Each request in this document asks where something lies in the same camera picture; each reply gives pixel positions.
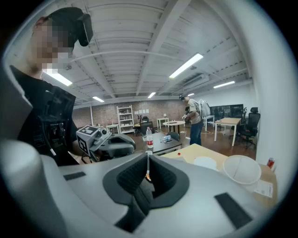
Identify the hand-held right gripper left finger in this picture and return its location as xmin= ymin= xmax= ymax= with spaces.
xmin=59 ymin=152 xmax=150 ymax=238

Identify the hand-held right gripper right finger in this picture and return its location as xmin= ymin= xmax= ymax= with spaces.
xmin=139 ymin=154 xmax=278 ymax=238

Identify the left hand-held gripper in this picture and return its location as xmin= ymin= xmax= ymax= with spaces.
xmin=76 ymin=125 xmax=137 ymax=163

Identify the white shelf unit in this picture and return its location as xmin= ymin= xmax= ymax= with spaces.
xmin=116 ymin=105 xmax=135 ymax=135

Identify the red label water bottle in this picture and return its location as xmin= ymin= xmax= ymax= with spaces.
xmin=145 ymin=126 xmax=154 ymax=149

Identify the dark curved table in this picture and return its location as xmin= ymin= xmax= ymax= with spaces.
xmin=139 ymin=132 xmax=183 ymax=156

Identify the white electric kettle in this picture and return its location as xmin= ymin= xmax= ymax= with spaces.
xmin=193 ymin=156 xmax=217 ymax=172

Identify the small white table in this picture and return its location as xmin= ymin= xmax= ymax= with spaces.
xmin=156 ymin=117 xmax=169 ymax=129

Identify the dark padded chair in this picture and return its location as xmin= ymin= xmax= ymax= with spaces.
xmin=167 ymin=131 xmax=180 ymax=142

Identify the round white table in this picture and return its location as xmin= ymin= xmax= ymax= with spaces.
xmin=162 ymin=120 xmax=186 ymax=134

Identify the black chest-mounted device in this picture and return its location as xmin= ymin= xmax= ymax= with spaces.
xmin=34 ymin=89 xmax=76 ymax=156

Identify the cardboard box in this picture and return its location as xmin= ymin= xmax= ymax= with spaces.
xmin=251 ymin=164 xmax=278 ymax=203

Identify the wooden desk with white legs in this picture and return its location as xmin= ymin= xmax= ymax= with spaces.
xmin=213 ymin=117 xmax=242 ymax=147

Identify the black office chair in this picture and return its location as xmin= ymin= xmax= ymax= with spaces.
xmin=237 ymin=106 xmax=261 ymax=149

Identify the black display panel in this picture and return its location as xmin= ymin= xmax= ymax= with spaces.
xmin=209 ymin=104 xmax=244 ymax=119

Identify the ceiling air conditioner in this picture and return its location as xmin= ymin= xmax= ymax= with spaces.
xmin=180 ymin=73 xmax=210 ymax=88

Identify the person's black shirt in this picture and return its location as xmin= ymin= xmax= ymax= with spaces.
xmin=9 ymin=65 xmax=80 ymax=167

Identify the person's head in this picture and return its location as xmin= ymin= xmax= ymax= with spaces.
xmin=30 ymin=16 xmax=77 ymax=73

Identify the black head-worn camera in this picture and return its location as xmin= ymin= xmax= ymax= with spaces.
xmin=76 ymin=13 xmax=94 ymax=47

